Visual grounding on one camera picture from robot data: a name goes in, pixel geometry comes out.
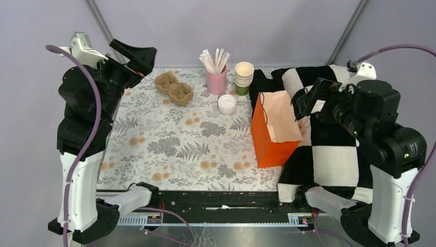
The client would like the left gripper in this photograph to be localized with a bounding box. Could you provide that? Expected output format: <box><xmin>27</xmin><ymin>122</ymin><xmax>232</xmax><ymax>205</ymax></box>
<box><xmin>93</xmin><ymin>38</ymin><xmax>158</xmax><ymax>119</ymax></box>

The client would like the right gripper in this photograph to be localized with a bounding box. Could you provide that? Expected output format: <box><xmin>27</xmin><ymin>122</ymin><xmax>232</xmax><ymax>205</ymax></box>
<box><xmin>295</xmin><ymin>75</ymin><xmax>369</xmax><ymax>139</ymax></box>

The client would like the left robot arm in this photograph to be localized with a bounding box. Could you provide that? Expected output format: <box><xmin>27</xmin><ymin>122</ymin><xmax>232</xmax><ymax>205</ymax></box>
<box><xmin>46</xmin><ymin>39</ymin><xmax>160</xmax><ymax>245</ymax></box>

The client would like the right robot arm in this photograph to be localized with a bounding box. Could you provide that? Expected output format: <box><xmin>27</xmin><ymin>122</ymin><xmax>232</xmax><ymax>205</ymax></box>
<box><xmin>291</xmin><ymin>78</ymin><xmax>427</xmax><ymax>246</ymax></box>

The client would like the orange paper bag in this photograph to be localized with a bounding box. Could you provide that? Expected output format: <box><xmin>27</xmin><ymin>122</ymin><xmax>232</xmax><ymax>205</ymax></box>
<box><xmin>251</xmin><ymin>91</ymin><xmax>302</xmax><ymax>168</ymax></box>

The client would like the black cloth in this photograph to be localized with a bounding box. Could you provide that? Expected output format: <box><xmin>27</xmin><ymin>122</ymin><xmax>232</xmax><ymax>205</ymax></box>
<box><xmin>249</xmin><ymin>68</ymin><xmax>289</xmax><ymax>111</ymax></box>

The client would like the brown pulp cup carrier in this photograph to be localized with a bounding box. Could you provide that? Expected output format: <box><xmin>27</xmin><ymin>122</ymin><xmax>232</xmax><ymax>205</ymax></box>
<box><xmin>154</xmin><ymin>72</ymin><xmax>193</xmax><ymax>106</ymax></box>

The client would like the black white checkered pillow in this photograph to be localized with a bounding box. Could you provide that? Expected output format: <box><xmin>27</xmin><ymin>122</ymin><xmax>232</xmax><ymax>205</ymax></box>
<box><xmin>271</xmin><ymin>64</ymin><xmax>375</xmax><ymax>205</ymax></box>

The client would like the stack of paper cups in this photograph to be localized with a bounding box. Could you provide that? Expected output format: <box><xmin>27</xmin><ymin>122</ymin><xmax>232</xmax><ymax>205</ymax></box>
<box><xmin>234</xmin><ymin>62</ymin><xmax>255</xmax><ymax>96</ymax></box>

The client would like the pink straw holder cup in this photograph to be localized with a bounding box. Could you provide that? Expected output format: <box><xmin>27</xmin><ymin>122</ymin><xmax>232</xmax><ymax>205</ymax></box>
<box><xmin>206</xmin><ymin>65</ymin><xmax>227</xmax><ymax>95</ymax></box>

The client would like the stack of white lids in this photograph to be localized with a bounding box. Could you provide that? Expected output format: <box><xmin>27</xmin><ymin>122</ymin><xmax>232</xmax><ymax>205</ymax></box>
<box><xmin>217</xmin><ymin>94</ymin><xmax>237</xmax><ymax>115</ymax></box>

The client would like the floral tablecloth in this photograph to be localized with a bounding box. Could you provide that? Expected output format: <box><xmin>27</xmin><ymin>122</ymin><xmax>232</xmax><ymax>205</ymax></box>
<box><xmin>97</xmin><ymin>68</ymin><xmax>281</xmax><ymax>191</ymax></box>

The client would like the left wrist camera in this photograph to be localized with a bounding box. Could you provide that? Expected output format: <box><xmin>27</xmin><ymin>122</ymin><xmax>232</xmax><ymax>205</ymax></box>
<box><xmin>60</xmin><ymin>32</ymin><xmax>108</xmax><ymax>68</ymax></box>

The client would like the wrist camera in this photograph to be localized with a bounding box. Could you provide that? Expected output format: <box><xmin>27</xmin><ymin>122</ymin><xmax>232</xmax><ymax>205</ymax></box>
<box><xmin>60</xmin><ymin>32</ymin><xmax>108</xmax><ymax>68</ymax></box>
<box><xmin>344</xmin><ymin>61</ymin><xmax>377</xmax><ymax>86</ymax></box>

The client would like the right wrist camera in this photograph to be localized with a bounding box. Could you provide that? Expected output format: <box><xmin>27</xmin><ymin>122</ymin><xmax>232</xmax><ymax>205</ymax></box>
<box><xmin>344</xmin><ymin>61</ymin><xmax>377</xmax><ymax>86</ymax></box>

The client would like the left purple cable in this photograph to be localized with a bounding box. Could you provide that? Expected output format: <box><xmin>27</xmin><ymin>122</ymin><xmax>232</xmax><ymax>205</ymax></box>
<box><xmin>45</xmin><ymin>44</ymin><xmax>103</xmax><ymax>247</ymax></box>

